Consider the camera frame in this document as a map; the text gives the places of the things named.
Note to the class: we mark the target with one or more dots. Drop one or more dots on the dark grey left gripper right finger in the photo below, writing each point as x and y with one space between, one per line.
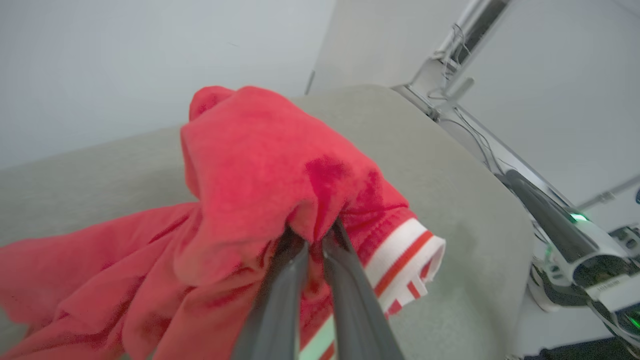
355 310

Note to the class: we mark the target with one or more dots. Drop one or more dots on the thin grey wall conduit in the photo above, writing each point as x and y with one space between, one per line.
607 196

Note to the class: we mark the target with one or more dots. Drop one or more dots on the red garment with white striped trim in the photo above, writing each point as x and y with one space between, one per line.
250 165

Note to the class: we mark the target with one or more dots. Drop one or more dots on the aluminium frame post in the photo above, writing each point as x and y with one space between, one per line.
465 35

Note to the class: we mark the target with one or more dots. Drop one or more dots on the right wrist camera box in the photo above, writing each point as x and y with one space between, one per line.
617 292

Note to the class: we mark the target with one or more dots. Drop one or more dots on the black bulky object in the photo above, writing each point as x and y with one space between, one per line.
575 352

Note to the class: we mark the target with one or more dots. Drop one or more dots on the grey fabric sofa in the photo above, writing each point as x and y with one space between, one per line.
450 175

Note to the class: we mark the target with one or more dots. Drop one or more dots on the aluminium frame rail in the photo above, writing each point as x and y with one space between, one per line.
480 135

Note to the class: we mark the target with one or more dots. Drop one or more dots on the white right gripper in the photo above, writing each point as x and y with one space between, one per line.
607 245

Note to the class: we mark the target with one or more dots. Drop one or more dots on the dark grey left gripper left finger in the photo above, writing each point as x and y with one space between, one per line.
275 310

